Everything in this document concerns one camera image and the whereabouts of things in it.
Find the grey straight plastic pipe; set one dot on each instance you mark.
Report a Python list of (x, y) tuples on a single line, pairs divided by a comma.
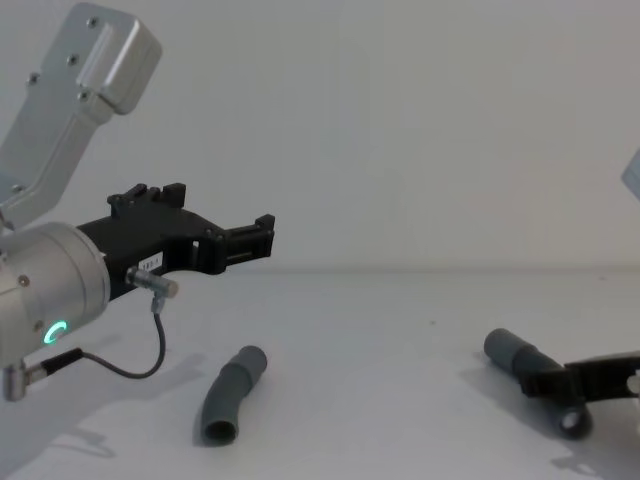
[(510, 350)]

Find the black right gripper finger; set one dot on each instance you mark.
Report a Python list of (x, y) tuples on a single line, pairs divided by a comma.
[(605, 364), (547, 386)]

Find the white table cloth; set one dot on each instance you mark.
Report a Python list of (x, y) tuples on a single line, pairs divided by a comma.
[(375, 375)]

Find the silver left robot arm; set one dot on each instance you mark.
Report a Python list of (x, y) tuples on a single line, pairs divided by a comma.
[(50, 280)]

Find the grey bent plastic pipe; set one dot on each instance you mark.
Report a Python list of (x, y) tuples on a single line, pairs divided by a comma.
[(232, 390)]

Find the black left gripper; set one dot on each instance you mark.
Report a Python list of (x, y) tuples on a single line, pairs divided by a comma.
[(150, 240)]

